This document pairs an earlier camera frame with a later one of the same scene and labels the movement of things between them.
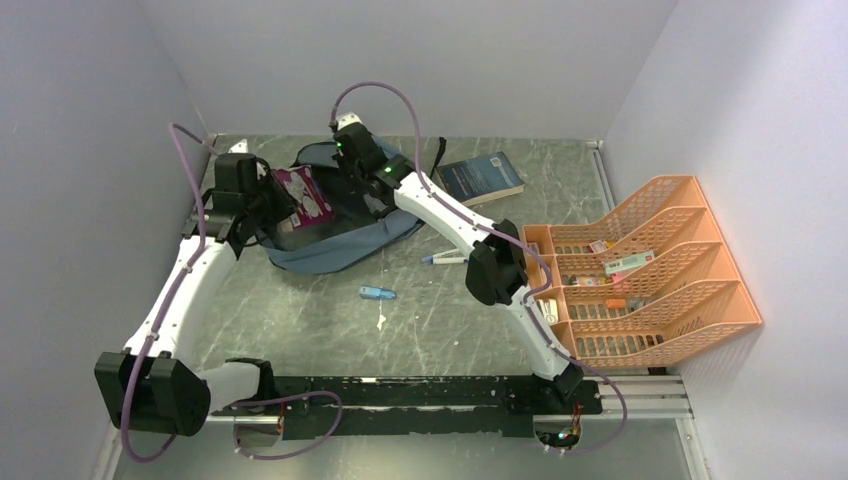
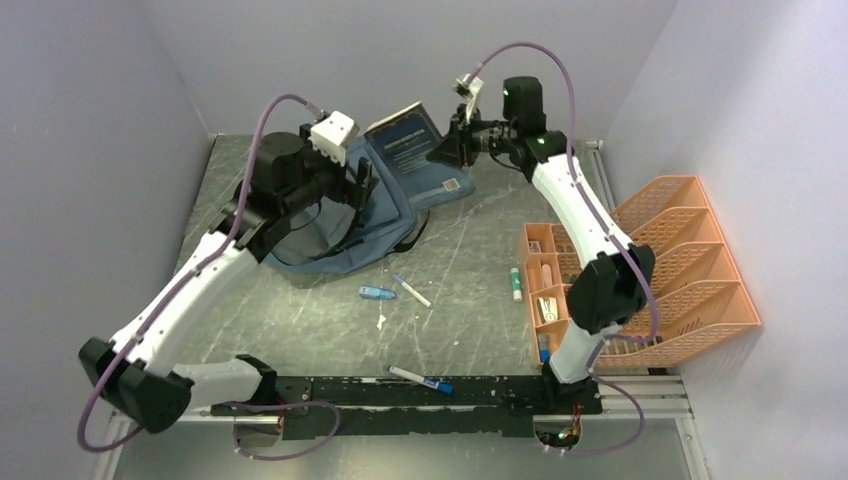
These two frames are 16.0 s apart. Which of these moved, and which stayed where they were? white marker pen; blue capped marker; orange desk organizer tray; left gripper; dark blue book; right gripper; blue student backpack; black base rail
Moved: left gripper; right gripper; dark blue book; blue student backpack; blue capped marker; white marker pen
Stayed: orange desk organizer tray; black base rail
